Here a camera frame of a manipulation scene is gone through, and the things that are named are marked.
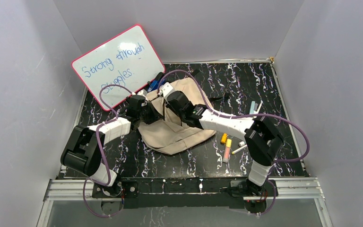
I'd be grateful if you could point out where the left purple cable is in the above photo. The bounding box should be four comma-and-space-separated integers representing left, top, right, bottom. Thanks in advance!
83, 84, 137, 218

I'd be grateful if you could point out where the orange highlighter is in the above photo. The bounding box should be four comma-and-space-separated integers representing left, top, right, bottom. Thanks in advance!
220, 133, 228, 144

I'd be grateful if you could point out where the black base frame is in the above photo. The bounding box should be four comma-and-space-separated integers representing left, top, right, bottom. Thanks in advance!
92, 177, 279, 214

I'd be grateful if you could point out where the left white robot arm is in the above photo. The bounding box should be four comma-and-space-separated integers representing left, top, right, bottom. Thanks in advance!
60, 90, 161, 197

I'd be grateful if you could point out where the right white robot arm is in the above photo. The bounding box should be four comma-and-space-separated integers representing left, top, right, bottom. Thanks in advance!
159, 83, 284, 196

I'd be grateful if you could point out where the aluminium rail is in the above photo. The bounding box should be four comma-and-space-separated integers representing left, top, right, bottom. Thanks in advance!
44, 177, 325, 201

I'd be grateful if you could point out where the yellow pink highlighter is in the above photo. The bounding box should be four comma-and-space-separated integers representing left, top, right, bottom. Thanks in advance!
223, 139, 232, 163

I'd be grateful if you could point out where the beige backpack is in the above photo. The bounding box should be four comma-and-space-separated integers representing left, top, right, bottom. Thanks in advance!
138, 91, 216, 155

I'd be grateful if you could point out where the light blue eraser box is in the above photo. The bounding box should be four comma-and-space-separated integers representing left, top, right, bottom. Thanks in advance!
249, 101, 263, 114

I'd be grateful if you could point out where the pink framed whiteboard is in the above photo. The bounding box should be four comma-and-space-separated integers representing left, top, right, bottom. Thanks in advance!
71, 25, 165, 111

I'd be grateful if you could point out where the green white glue stick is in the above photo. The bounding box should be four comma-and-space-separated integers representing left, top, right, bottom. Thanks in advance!
239, 141, 246, 147

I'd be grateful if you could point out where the yellow white pen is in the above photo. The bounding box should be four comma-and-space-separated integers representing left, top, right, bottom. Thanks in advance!
231, 145, 248, 155

